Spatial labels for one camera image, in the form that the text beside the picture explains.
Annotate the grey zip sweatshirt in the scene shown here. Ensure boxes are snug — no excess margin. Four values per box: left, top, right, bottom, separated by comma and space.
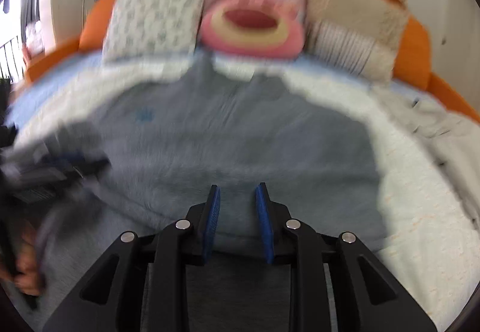
18, 56, 387, 330

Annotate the person's left hand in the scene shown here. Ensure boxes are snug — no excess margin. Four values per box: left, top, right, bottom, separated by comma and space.
1, 224, 45, 296

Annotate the white daisy embroidered cloth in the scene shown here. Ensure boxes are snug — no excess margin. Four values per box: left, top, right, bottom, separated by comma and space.
18, 62, 479, 331

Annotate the blue quilted bed sheet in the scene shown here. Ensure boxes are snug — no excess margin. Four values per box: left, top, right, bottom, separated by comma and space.
6, 49, 443, 123

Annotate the balcony railing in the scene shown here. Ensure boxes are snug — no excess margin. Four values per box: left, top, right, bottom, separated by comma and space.
0, 36, 25, 83

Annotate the beige hoodie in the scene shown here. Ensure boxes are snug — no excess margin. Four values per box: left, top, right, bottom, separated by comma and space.
372, 86, 479, 222

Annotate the white blue floral pillow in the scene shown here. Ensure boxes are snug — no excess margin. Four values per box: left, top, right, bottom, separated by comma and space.
102, 0, 204, 63

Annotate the pink bear face cushion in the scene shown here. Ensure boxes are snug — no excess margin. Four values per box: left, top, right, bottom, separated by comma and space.
199, 0, 305, 59

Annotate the beige patchwork pillow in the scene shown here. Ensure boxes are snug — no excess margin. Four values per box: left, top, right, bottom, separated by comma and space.
304, 0, 408, 83

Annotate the orange sofa bed frame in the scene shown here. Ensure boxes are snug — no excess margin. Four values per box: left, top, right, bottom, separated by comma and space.
24, 0, 479, 122

